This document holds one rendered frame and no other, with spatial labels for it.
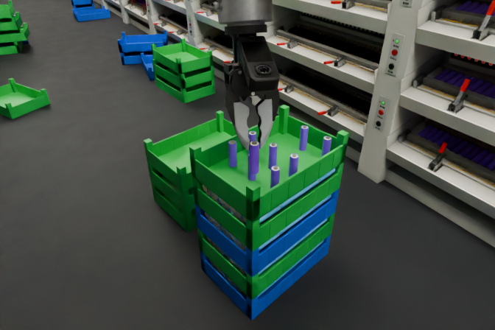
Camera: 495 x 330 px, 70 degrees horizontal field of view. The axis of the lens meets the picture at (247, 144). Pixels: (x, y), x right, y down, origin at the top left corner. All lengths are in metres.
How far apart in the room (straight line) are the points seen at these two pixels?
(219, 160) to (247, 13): 0.38
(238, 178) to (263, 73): 0.33
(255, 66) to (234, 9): 0.10
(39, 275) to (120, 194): 0.35
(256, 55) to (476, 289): 0.86
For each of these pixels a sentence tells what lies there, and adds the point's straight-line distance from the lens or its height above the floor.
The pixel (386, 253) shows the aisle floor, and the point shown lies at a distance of 1.14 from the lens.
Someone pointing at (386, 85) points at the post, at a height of 0.36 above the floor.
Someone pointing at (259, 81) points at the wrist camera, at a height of 0.61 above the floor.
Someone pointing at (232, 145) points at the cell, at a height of 0.39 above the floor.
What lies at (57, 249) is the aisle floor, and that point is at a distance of 1.21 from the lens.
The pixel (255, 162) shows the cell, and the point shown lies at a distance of 0.65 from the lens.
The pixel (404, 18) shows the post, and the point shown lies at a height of 0.57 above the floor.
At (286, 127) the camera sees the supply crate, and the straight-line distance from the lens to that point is 0.95.
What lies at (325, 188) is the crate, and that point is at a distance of 0.86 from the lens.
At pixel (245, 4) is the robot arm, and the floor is 0.70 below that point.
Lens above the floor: 0.81
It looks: 32 degrees down
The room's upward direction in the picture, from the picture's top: straight up
